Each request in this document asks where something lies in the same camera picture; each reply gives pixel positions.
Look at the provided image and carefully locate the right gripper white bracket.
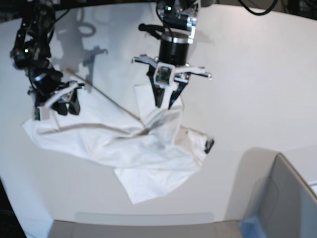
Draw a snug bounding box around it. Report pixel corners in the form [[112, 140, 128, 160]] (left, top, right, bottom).
[[28, 80, 85, 120]]

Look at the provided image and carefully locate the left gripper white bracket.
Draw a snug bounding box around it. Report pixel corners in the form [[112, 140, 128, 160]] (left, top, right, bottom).
[[132, 55, 211, 87]]

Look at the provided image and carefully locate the white t-shirt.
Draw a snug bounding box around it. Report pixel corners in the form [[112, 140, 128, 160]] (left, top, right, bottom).
[[23, 83, 214, 204]]

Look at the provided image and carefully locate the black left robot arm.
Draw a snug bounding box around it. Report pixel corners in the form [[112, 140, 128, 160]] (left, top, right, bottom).
[[52, 0, 210, 110]]

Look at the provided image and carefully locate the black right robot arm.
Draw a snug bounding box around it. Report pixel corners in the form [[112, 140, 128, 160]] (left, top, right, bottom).
[[10, 0, 196, 120]]

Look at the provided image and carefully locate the blue cloth in box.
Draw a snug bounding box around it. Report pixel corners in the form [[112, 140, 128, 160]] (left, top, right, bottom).
[[238, 216, 266, 238]]

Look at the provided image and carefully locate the grey open storage box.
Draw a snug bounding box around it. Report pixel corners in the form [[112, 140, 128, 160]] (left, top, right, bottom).
[[49, 148, 317, 238]]

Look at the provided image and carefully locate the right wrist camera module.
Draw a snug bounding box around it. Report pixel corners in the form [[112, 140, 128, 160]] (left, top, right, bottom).
[[32, 107, 41, 121]]

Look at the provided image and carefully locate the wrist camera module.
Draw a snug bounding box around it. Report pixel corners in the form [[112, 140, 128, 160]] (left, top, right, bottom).
[[32, 107, 41, 121], [154, 62, 175, 87]]

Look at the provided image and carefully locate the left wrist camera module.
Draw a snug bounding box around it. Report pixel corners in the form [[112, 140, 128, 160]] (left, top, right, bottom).
[[154, 62, 175, 87]]

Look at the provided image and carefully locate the black looped cable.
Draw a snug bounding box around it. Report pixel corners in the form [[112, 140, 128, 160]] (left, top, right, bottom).
[[236, 0, 279, 15]]

